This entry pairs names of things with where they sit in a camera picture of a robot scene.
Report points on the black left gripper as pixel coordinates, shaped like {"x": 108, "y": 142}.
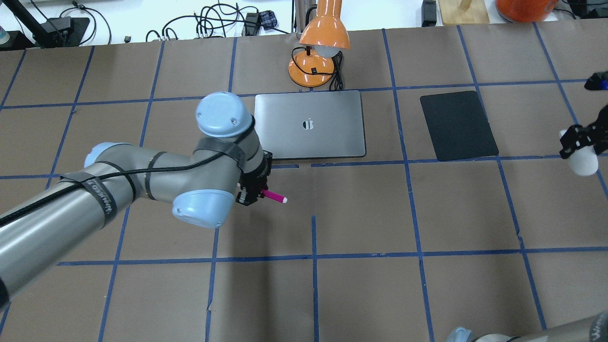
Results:
{"x": 252, "y": 182}

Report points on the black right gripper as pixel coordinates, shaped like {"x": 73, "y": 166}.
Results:
{"x": 580, "y": 138}

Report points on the pink pen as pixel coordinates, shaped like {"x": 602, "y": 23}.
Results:
{"x": 274, "y": 196}

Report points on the white computer mouse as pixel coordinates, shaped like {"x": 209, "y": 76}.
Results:
{"x": 584, "y": 162}

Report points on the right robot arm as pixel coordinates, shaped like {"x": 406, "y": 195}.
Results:
{"x": 589, "y": 329}

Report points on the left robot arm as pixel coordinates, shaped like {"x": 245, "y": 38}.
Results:
{"x": 227, "y": 166}

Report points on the silver laptop notebook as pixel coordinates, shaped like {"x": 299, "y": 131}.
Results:
{"x": 313, "y": 125}

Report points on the black mousepad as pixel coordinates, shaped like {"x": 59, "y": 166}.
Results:
{"x": 458, "y": 126}

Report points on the orange round object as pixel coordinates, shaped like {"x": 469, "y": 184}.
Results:
{"x": 525, "y": 10}

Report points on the orange desk lamp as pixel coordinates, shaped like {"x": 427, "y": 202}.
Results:
{"x": 317, "y": 60}

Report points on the wooden board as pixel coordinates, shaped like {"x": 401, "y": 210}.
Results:
{"x": 463, "y": 12}

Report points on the black stand base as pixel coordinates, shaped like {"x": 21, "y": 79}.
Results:
{"x": 47, "y": 32}

